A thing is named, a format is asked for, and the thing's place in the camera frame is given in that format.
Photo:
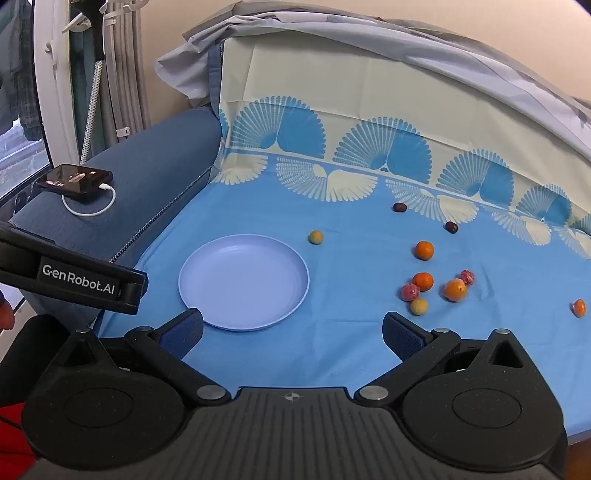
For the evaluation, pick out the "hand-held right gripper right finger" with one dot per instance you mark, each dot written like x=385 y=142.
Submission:
x=404 y=334

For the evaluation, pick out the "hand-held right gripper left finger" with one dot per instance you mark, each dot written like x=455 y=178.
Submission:
x=182 y=334

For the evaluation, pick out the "plastic-wrapped red fruit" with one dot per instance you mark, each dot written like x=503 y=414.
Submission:
x=467 y=277
x=410 y=291

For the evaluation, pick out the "small orange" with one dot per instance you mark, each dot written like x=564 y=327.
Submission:
x=423 y=281
x=424 y=250

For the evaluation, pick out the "plastic-wrapped orange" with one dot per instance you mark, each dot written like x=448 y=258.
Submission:
x=455 y=290
x=579 y=307

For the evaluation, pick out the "light purple plate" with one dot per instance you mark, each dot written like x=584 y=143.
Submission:
x=244 y=286

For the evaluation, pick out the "small yellow-green fruit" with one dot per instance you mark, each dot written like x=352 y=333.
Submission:
x=419 y=306
x=316 y=237

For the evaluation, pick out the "person's left hand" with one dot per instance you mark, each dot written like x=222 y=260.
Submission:
x=4 y=317

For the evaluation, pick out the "black smartphone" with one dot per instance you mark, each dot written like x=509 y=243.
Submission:
x=74 y=180

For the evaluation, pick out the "dark red jujube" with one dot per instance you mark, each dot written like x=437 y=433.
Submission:
x=399 y=207
x=451 y=227

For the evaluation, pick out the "blue fabric sofa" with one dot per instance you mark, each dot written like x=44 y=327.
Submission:
x=152 y=175

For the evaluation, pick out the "white plastic clip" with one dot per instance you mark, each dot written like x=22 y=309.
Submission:
x=123 y=131

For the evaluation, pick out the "blue fan-print cloth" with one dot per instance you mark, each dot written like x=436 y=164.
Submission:
x=277 y=203

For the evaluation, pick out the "red clothing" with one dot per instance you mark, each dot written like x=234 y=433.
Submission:
x=9 y=429

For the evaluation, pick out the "hanging plaid clothing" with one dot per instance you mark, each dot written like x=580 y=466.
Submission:
x=23 y=69

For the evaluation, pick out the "grey pleated curtain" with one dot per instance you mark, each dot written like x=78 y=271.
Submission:
x=124 y=69

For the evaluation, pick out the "grey sheet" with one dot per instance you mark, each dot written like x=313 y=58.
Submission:
x=415 y=41

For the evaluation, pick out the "white window frame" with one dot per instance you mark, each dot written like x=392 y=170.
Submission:
x=55 y=92

